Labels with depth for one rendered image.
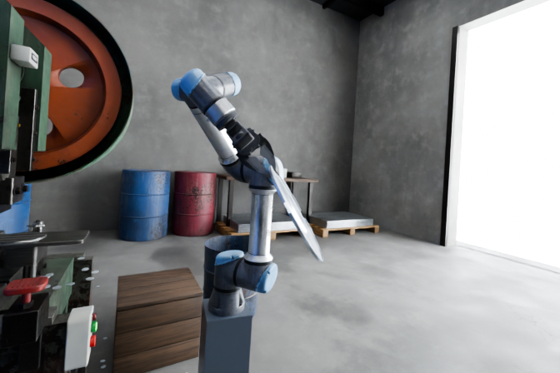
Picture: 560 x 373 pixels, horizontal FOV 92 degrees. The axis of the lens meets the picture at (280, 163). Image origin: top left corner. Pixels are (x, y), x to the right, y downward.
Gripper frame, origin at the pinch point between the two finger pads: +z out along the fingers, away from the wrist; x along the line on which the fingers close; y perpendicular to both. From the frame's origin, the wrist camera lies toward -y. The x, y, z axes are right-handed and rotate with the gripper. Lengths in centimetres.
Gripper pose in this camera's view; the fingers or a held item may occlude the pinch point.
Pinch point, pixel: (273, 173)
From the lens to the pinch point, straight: 73.9
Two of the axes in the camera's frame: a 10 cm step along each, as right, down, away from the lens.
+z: 6.6, 7.5, 0.5
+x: -7.5, 6.6, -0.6
